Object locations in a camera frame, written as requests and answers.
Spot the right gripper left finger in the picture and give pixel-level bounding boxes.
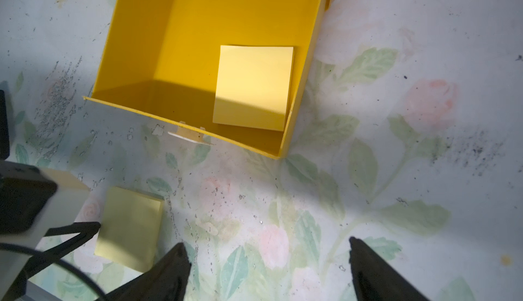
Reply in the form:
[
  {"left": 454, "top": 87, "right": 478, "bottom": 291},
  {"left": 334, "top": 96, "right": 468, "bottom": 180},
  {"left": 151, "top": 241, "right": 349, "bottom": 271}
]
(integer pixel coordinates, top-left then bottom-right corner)
[{"left": 107, "top": 242, "right": 191, "bottom": 300}]

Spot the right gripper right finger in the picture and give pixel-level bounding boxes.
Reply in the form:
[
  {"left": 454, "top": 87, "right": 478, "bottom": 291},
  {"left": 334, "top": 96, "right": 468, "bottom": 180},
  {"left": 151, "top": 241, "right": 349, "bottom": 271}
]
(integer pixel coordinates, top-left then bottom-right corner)
[{"left": 349, "top": 236, "right": 428, "bottom": 301}]

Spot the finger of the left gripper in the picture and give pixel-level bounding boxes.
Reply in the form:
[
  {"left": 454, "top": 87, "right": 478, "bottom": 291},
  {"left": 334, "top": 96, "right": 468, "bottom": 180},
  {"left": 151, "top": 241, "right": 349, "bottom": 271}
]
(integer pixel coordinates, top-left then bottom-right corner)
[{"left": 0, "top": 221, "right": 102, "bottom": 301}]

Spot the yellow sticky pad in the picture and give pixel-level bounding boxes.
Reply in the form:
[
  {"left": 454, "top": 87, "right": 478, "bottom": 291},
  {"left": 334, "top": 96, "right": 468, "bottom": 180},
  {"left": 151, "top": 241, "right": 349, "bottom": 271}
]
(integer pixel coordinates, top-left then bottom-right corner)
[
  {"left": 95, "top": 186, "right": 164, "bottom": 272},
  {"left": 212, "top": 46, "right": 294, "bottom": 131}
]

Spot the yellow drawer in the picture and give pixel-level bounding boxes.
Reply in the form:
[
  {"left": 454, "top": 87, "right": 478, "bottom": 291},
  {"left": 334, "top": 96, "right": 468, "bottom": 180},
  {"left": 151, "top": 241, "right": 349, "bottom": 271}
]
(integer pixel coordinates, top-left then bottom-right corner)
[{"left": 90, "top": 0, "right": 330, "bottom": 159}]

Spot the black stapler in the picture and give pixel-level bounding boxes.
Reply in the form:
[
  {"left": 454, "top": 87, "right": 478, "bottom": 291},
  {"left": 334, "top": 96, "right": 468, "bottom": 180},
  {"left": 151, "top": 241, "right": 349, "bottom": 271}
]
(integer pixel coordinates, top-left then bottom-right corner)
[{"left": 0, "top": 90, "right": 10, "bottom": 161}]

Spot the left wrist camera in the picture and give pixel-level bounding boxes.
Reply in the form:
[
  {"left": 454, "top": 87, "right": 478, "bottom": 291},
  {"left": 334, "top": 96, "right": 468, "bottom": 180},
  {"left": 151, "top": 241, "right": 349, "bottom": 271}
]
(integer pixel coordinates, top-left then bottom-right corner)
[{"left": 1, "top": 161, "right": 101, "bottom": 294}]

